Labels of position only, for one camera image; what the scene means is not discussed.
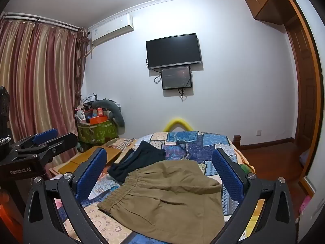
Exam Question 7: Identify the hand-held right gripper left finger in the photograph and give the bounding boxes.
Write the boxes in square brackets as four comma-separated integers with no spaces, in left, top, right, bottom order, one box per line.
[23,147,112,244]

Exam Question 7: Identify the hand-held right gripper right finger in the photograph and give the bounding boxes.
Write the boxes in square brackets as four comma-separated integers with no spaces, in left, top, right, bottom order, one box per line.
[212,148,297,244]

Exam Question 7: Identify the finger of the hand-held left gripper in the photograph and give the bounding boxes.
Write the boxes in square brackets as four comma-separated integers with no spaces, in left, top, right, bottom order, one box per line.
[11,129,59,151]
[15,132,78,162]

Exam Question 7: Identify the khaki pants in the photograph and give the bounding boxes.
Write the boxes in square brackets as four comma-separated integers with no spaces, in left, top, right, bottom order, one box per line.
[97,160,226,243]

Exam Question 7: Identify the dark navy pants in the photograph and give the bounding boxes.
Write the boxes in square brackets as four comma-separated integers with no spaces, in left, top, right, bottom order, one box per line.
[108,141,167,183]

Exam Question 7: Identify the flat cardboard box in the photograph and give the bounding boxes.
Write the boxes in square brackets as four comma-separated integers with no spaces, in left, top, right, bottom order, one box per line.
[48,145,122,177]

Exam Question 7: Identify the green patterned storage bag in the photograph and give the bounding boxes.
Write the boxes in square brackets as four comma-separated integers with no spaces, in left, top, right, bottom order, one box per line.
[77,121,120,144]

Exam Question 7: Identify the orange box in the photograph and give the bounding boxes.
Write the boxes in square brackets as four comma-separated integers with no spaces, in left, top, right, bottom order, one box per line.
[89,115,108,125]

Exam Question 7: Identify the pink striped bedsheet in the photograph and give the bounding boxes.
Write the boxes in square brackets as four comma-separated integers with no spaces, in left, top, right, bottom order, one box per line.
[102,137,135,151]

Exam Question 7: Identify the blue patchwork blanket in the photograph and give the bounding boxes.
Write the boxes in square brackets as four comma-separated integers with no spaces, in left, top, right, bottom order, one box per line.
[54,131,266,244]

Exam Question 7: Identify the striped pink curtain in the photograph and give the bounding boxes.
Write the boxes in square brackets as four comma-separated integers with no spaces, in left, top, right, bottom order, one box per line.
[0,18,89,158]

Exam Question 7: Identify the grey plush pillow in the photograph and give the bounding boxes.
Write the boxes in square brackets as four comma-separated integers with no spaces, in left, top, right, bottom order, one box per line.
[91,99,125,128]

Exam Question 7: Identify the yellow foam tube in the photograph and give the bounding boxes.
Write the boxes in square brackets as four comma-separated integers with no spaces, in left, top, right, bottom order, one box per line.
[164,118,195,133]

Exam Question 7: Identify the pink slipper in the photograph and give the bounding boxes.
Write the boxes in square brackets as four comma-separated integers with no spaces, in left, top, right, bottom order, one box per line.
[298,196,312,217]

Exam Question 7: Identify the white wardrobe panel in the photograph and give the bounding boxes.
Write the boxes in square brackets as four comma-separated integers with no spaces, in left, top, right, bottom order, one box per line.
[286,0,325,237]

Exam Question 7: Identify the small black monitor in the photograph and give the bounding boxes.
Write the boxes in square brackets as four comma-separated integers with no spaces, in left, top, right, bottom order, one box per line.
[160,65,193,90]

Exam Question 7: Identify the curtain rod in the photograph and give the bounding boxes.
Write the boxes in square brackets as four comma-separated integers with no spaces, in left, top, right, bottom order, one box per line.
[0,12,89,32]

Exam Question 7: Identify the wooden door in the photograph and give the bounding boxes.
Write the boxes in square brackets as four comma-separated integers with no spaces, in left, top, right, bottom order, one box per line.
[287,24,317,141]

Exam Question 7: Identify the white air conditioner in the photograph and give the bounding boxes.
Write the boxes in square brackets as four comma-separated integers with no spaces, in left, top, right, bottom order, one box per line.
[89,14,134,47]

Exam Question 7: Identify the wooden overhead cabinet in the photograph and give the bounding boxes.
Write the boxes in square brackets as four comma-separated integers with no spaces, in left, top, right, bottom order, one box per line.
[244,0,297,26]

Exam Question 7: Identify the black wall television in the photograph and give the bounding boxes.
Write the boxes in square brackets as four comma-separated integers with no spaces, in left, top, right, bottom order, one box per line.
[146,33,203,70]

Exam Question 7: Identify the wooden door frame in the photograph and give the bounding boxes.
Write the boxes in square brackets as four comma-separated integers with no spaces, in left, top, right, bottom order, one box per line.
[279,0,323,192]

